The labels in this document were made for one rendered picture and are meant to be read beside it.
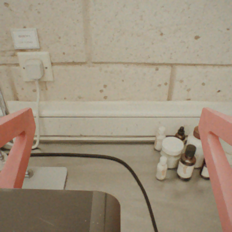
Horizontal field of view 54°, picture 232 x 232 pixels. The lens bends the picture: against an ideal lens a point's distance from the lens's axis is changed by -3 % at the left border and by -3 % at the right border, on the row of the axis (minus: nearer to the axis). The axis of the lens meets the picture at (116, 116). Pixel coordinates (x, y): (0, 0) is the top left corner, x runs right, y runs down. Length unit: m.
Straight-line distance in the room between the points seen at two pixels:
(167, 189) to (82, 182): 0.21
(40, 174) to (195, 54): 0.51
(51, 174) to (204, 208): 0.38
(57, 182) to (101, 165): 0.13
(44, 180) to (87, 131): 0.19
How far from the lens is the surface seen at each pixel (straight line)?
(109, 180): 0.61
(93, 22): 0.60
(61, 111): 0.67
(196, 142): 0.61
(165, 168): 0.59
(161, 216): 0.56
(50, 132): 0.72
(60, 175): 0.62
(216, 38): 0.65
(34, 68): 0.64
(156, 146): 0.68
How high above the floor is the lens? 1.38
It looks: 36 degrees down
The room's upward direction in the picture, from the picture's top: straight up
